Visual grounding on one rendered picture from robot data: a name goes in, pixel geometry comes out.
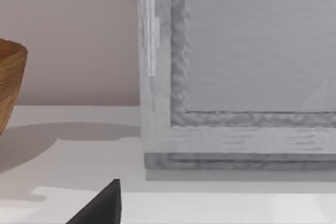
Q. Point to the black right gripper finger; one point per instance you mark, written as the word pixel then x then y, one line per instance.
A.
pixel 106 205

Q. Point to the brown wooden bowl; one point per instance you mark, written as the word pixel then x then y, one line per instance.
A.
pixel 10 82

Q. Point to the grey cabinet door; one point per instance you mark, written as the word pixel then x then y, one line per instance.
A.
pixel 257 51

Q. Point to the grey wooden cabinet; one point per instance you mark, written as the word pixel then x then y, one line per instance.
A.
pixel 157 134

